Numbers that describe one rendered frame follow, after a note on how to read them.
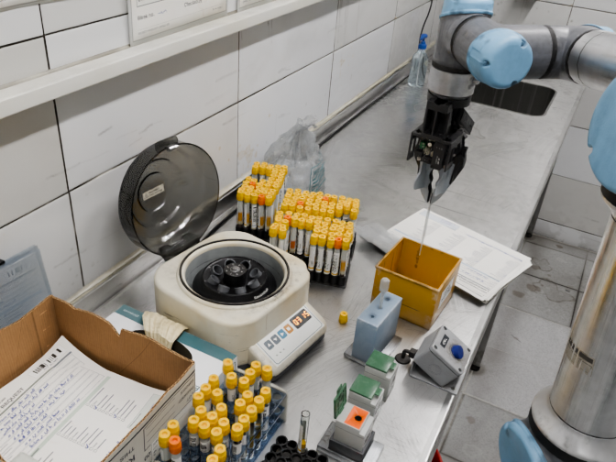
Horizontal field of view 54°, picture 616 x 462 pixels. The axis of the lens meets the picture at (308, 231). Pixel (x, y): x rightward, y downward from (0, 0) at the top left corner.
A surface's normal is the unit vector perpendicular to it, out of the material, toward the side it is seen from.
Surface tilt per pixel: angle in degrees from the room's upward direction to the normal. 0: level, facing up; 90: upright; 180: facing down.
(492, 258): 1
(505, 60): 90
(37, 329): 88
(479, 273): 1
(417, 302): 90
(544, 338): 0
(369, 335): 90
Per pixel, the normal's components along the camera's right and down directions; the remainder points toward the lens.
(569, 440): -0.45, -0.39
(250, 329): 0.50, 0.50
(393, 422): 0.07, -0.84
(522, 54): 0.18, 0.54
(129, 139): 0.88, 0.31
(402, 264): -0.52, 0.43
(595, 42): -0.68, -0.60
